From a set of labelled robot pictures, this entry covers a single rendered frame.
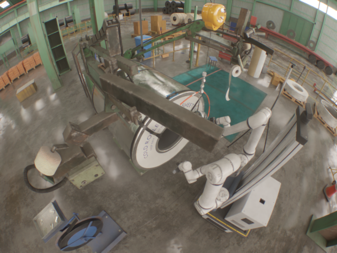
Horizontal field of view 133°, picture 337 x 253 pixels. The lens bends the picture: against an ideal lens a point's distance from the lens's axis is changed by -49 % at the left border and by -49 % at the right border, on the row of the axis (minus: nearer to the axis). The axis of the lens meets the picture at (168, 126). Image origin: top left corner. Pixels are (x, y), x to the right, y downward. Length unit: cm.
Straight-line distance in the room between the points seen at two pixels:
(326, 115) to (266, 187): 496
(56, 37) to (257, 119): 717
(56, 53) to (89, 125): 669
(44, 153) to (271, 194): 187
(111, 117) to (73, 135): 19
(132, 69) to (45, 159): 48
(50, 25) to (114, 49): 662
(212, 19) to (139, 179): 224
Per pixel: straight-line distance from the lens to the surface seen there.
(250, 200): 160
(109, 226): 231
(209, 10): 119
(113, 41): 60
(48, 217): 160
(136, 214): 224
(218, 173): 86
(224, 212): 202
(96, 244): 240
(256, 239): 259
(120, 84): 49
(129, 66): 49
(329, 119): 637
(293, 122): 111
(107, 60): 58
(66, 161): 72
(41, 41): 541
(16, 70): 1181
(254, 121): 135
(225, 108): 367
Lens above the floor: 218
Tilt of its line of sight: 48 degrees down
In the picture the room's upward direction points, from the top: 1 degrees clockwise
